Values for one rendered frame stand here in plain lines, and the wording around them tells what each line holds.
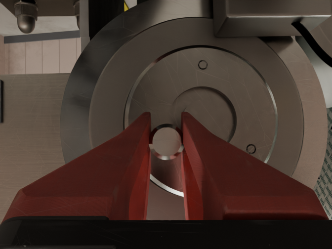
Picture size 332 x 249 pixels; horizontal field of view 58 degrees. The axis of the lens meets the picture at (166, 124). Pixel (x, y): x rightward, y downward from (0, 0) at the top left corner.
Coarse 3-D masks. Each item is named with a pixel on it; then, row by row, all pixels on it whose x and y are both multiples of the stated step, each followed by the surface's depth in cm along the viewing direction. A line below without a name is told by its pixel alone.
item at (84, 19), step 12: (84, 0) 17; (96, 0) 20; (108, 0) 25; (120, 0) 36; (84, 12) 17; (96, 12) 20; (108, 12) 25; (120, 12) 35; (84, 24) 17; (96, 24) 19; (84, 36) 17
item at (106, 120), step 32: (160, 32) 16; (192, 32) 16; (128, 64) 16; (256, 64) 16; (96, 96) 16; (288, 96) 16; (96, 128) 16; (288, 128) 16; (288, 160) 16; (160, 192) 15
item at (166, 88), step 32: (160, 64) 14; (192, 64) 14; (224, 64) 15; (128, 96) 14; (160, 96) 14; (192, 96) 15; (224, 96) 15; (256, 96) 15; (224, 128) 15; (256, 128) 14; (160, 160) 14
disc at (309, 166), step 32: (160, 0) 17; (192, 0) 17; (128, 32) 16; (96, 64) 16; (288, 64) 17; (64, 96) 16; (320, 96) 17; (64, 128) 16; (320, 128) 17; (64, 160) 16; (320, 160) 16
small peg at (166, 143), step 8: (160, 128) 11; (168, 128) 11; (176, 128) 12; (152, 136) 11; (160, 136) 11; (168, 136) 11; (176, 136) 11; (152, 144) 11; (160, 144) 11; (168, 144) 11; (176, 144) 11; (152, 152) 12; (160, 152) 11; (168, 152) 11; (176, 152) 11
